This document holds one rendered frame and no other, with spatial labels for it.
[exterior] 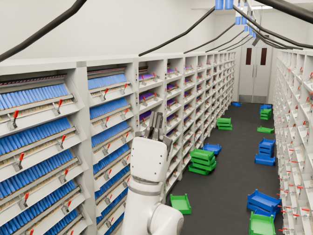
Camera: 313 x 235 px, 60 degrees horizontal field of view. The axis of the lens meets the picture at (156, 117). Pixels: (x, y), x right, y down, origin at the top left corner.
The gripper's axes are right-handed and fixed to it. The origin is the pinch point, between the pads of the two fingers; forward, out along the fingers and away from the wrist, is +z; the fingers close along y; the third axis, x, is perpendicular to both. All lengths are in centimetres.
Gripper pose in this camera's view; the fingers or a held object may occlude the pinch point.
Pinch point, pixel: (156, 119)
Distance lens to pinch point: 69.5
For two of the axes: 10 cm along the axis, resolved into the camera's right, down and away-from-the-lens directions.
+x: -4.7, -0.5, -8.8
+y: 8.7, 1.6, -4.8
